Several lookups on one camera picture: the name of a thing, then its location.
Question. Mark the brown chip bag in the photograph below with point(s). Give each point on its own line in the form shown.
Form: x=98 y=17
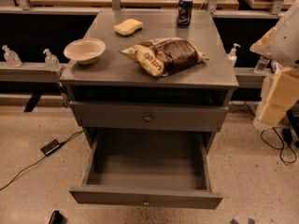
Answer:
x=162 y=57

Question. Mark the black object at floor edge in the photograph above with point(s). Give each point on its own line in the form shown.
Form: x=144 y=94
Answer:
x=56 y=217

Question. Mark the open grey lower drawer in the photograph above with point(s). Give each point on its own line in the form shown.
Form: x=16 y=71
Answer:
x=147 y=168

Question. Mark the yellow sponge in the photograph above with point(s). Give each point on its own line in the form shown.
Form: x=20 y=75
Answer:
x=128 y=27

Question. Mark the blue soda can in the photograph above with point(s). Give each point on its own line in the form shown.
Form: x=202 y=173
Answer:
x=184 y=13

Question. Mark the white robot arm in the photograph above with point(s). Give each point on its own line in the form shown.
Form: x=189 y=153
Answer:
x=281 y=44

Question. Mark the grey drawer cabinet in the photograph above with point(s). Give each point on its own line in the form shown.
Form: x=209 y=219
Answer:
x=152 y=76

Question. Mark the clear sanitizer bottle right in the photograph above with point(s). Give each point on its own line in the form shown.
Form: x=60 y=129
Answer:
x=232 y=54

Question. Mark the clear water bottle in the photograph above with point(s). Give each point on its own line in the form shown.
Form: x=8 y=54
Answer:
x=261 y=64

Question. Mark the clear sanitizer bottle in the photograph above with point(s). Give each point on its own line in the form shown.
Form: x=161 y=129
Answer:
x=51 y=61
x=11 y=57
x=232 y=54

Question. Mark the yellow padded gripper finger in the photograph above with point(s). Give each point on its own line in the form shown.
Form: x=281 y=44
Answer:
x=267 y=116
x=284 y=91

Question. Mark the black power adapter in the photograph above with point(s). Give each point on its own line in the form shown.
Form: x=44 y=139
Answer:
x=50 y=147

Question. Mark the grey metal rail shelf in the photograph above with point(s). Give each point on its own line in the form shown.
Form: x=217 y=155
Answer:
x=28 y=72

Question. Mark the white paper bowl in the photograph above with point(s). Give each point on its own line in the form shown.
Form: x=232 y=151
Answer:
x=85 y=50

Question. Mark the closed grey upper drawer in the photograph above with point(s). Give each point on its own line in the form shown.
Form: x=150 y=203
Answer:
x=190 y=118

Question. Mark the clear sanitizer bottle far left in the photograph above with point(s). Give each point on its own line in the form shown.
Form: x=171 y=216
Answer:
x=11 y=57

